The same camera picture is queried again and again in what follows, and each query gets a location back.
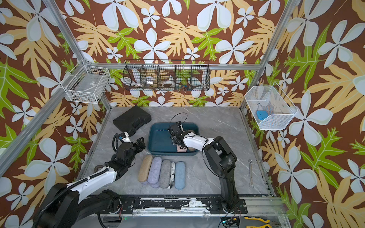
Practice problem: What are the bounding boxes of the pink hard glasses case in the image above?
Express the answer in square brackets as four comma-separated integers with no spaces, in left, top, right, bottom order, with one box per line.
[176,145,188,153]

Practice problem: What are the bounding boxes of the lilac fabric glasses case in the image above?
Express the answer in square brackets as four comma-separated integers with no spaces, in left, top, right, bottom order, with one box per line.
[147,157,162,185]

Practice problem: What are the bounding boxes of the tan fabric glasses case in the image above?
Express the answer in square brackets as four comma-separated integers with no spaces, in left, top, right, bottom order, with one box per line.
[138,155,153,183]

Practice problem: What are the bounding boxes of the stained tan glasses case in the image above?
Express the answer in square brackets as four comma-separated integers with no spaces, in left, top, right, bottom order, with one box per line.
[187,130,195,152]

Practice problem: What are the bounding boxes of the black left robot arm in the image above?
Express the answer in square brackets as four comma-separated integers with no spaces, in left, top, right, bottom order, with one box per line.
[32,135,145,228]

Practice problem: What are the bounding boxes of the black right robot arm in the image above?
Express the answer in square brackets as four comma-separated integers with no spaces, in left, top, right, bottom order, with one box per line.
[168,122,248,214]

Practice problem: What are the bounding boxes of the teal plastic storage box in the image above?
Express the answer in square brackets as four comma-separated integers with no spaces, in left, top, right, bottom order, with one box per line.
[147,122,198,156]

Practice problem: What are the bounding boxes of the white striped glasses case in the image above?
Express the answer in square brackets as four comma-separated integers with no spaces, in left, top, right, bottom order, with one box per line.
[168,162,176,189]

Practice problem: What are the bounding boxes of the light blue glasses case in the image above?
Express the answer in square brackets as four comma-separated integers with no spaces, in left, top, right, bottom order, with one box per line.
[175,161,185,190]

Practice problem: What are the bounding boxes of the grey fabric glasses case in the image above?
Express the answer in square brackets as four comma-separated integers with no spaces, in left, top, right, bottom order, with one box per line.
[159,160,172,189]

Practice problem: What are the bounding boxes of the black plastic tool case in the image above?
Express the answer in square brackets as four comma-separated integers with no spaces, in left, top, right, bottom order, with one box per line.
[113,106,152,136]

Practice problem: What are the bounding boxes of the blue item in basket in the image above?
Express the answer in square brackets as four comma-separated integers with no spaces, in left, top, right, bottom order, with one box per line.
[256,110,269,120]

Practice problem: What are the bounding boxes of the white mesh basket right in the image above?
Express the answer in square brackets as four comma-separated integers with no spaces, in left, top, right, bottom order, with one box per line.
[244,85,298,131]

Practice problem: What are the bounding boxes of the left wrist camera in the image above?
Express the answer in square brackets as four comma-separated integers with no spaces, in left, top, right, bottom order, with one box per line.
[118,132,131,143]

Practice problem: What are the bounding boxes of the black wire basket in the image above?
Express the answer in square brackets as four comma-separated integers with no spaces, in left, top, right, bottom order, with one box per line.
[122,59,211,91]

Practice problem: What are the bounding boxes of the white wire basket left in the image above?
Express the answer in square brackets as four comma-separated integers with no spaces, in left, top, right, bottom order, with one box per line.
[62,60,110,104]

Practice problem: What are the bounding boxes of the yellow handled pliers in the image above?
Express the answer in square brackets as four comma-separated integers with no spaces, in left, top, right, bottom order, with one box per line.
[244,216,281,228]

